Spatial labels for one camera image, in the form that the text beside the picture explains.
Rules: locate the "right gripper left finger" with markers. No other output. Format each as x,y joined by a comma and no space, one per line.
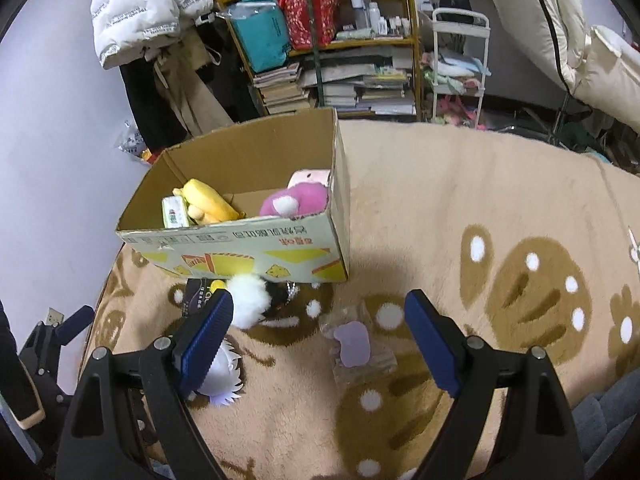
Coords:
102,438

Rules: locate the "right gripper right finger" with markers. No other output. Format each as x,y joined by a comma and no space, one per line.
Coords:
537,438

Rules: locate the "white spiky plush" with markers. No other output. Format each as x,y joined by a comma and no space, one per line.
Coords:
223,383

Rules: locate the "dark purple Face tissue pack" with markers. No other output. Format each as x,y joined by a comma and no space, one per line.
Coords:
195,295

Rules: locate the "white fluffy plush toy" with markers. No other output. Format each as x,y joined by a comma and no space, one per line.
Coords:
255,300

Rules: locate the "lilac item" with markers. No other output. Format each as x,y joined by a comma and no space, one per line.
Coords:
357,355

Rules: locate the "green tissue pack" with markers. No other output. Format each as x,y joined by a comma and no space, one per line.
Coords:
175,213

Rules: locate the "yellow plush doll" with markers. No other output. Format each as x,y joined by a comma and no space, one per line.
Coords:
204,205

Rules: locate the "cardboard box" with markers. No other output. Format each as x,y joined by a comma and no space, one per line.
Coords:
246,163

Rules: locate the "pink plush toy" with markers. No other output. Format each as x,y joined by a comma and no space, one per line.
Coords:
298,201

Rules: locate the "beige brown patterned blanket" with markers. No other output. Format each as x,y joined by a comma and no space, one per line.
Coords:
521,243

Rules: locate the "plastic bag with toys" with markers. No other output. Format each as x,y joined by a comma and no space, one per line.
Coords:
130,142

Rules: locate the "black coat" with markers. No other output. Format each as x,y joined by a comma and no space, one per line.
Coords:
156,121

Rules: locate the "beige trench coat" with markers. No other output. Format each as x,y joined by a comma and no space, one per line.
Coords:
176,76

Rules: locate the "stack of books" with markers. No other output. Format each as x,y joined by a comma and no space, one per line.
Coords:
281,92

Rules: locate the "white puffer jacket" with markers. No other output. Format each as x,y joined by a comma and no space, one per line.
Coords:
126,30

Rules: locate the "white rolling cart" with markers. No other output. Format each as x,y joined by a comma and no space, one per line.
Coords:
456,69

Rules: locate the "teal bag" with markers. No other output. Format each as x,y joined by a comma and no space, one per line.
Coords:
261,28

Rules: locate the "cream folded mattress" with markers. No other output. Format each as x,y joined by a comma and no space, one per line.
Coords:
592,63

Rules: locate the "wooden shelf unit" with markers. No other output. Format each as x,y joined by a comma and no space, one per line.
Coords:
361,57

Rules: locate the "red patterned bag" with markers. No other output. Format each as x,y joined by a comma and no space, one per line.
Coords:
296,20

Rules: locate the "green pole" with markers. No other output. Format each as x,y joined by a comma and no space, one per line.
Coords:
315,53

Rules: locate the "wall socket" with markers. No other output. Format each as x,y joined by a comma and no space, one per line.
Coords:
54,317

